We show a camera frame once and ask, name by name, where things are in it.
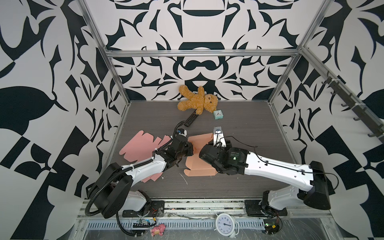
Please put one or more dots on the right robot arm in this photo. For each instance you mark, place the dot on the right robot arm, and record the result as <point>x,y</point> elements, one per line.
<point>306,184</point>

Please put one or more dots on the small teal alarm clock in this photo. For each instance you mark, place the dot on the small teal alarm clock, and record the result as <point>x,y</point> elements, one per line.
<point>218,114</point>

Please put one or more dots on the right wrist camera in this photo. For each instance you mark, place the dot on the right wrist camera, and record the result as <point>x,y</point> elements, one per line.
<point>219,139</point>

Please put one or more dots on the left circuit board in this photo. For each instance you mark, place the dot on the left circuit board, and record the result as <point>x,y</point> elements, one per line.
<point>145,223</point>

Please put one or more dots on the brown teddy bear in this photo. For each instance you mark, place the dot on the brown teddy bear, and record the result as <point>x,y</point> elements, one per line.
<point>199,102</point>

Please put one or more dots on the circuit board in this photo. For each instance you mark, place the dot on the circuit board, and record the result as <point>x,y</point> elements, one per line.
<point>145,223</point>
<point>272,226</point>

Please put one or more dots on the white round analog clock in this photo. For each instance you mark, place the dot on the white round analog clock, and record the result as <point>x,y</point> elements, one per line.
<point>226,225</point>

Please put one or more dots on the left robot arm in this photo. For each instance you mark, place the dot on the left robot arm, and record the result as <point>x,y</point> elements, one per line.
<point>112,190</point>

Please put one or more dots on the small pink toy figure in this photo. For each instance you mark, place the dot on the small pink toy figure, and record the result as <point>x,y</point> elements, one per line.
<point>158,230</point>

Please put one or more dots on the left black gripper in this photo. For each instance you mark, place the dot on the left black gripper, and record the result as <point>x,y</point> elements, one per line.
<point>189,146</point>

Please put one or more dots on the black remote control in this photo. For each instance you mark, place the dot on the black remote control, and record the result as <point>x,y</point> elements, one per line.
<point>191,119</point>

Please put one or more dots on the right circuit board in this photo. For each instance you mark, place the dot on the right circuit board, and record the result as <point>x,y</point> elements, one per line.
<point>272,226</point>

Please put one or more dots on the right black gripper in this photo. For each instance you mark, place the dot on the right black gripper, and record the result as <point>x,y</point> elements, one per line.
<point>228,147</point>

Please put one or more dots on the pink flat cardboard box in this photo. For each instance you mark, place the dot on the pink flat cardboard box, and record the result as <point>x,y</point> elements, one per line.
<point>141,146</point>

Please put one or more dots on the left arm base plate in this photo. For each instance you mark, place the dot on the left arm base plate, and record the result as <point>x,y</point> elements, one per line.
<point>146,211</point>

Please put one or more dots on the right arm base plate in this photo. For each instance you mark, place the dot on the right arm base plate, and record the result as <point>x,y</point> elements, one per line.
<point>254,208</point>

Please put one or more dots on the wall hook rack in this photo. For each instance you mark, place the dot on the wall hook rack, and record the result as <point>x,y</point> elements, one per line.
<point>352,102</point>

